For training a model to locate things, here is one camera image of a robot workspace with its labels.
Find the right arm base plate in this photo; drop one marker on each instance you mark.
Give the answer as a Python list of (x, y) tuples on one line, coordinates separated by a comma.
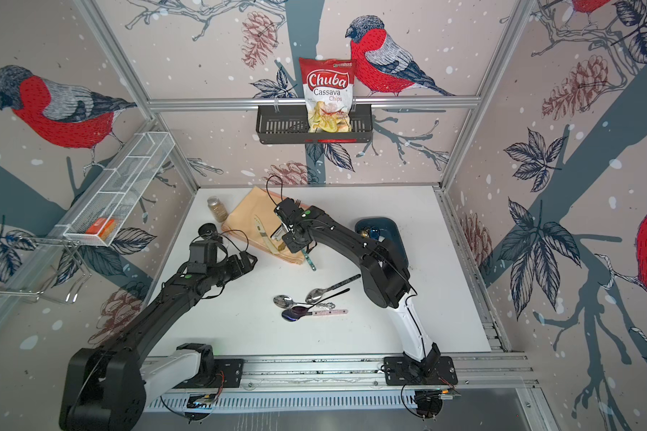
[(400, 371)]

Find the purple metallic spoon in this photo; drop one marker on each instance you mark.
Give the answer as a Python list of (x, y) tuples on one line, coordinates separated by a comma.
[(346, 290)]

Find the peach cloth napkin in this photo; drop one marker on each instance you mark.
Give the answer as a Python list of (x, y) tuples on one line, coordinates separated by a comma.
[(241, 224)]

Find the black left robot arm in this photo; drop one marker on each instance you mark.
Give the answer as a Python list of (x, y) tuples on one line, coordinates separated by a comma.
[(108, 388)]

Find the silver spoon green handle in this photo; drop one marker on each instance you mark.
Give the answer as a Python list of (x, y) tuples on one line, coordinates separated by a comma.
[(309, 261)]

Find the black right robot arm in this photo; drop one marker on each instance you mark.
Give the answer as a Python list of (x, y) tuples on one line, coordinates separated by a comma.
[(384, 273)]

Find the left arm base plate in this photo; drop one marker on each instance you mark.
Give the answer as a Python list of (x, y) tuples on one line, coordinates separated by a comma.
[(222, 372)]

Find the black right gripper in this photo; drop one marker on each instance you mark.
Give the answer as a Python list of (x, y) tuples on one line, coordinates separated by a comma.
[(288, 246)]

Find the clear wire wall shelf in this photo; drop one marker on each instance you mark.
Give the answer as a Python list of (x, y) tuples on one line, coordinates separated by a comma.
[(122, 187)]

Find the wire hook rack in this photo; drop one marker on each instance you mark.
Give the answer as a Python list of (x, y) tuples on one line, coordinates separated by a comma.
[(34, 269)]

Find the black round lid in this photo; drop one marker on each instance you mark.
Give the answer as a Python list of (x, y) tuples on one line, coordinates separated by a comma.
[(207, 231)]

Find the teal plastic storage box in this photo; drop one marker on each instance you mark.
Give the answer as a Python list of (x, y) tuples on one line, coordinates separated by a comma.
[(388, 231)]

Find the blue spoon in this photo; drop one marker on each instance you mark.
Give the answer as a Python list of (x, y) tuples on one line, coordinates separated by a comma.
[(374, 233)]

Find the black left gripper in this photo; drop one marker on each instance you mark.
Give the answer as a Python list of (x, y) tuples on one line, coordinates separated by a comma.
[(239, 269)]

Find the black wall basket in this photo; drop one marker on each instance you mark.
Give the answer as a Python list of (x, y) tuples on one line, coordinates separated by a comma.
[(288, 125)]

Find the small red box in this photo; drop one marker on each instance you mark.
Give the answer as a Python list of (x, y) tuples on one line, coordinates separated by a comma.
[(102, 227)]

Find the silver spoon black handle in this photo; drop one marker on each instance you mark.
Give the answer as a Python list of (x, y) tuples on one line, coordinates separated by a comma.
[(317, 294)]

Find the purple spoon pink handle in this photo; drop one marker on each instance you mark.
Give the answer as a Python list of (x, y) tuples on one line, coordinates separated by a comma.
[(297, 313)]

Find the brown spice jar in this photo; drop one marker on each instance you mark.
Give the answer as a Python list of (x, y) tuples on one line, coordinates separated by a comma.
[(218, 209)]

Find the gold cream handled knife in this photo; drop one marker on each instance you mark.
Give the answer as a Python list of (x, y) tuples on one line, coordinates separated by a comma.
[(265, 237)]

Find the red Chuba chips bag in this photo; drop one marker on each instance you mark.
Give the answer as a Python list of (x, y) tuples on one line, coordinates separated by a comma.
[(328, 87)]

